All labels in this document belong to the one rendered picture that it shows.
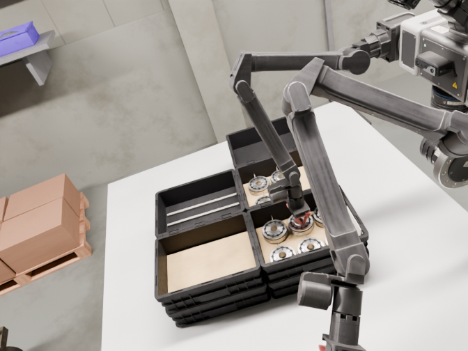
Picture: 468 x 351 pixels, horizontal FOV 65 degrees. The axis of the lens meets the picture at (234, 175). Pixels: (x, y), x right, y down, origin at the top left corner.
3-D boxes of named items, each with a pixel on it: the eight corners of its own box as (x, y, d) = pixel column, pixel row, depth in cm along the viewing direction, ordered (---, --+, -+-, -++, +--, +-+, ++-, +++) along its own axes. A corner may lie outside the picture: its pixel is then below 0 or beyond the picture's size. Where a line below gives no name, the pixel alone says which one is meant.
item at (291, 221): (306, 209, 155) (306, 208, 154) (317, 225, 147) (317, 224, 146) (284, 218, 154) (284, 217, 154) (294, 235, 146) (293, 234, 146)
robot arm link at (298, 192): (303, 184, 135) (297, 175, 139) (285, 190, 134) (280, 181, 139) (305, 197, 139) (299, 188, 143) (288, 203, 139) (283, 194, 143)
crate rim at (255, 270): (246, 214, 154) (245, 210, 153) (262, 272, 131) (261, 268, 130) (157, 242, 156) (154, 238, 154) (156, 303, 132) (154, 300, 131)
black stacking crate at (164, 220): (239, 185, 183) (234, 168, 176) (251, 228, 160) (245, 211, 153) (164, 209, 185) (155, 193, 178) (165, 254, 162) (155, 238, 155)
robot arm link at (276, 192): (298, 171, 130) (290, 162, 138) (267, 182, 130) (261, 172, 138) (304, 199, 136) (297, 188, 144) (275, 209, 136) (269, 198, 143)
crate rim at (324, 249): (338, 186, 153) (338, 182, 151) (370, 239, 130) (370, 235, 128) (246, 214, 154) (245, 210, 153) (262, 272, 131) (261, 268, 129)
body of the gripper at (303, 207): (294, 218, 141) (292, 205, 136) (285, 201, 149) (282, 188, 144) (310, 212, 141) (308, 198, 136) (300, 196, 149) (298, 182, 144)
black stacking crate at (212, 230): (251, 229, 160) (245, 212, 153) (267, 286, 137) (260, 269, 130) (165, 255, 162) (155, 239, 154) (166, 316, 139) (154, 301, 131)
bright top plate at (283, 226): (284, 218, 154) (284, 217, 154) (288, 237, 146) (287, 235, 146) (261, 223, 155) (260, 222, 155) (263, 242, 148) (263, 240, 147)
